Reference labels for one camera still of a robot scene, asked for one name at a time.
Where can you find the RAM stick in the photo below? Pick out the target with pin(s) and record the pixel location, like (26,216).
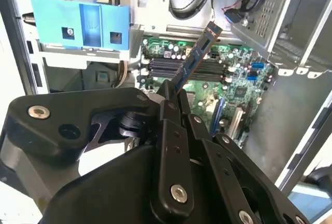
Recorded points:
(197,53)

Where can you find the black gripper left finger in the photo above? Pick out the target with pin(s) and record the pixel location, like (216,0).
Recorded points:
(176,156)

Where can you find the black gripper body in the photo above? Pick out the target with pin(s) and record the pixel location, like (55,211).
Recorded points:
(111,190)

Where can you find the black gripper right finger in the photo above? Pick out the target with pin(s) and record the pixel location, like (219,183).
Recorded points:
(220,161)

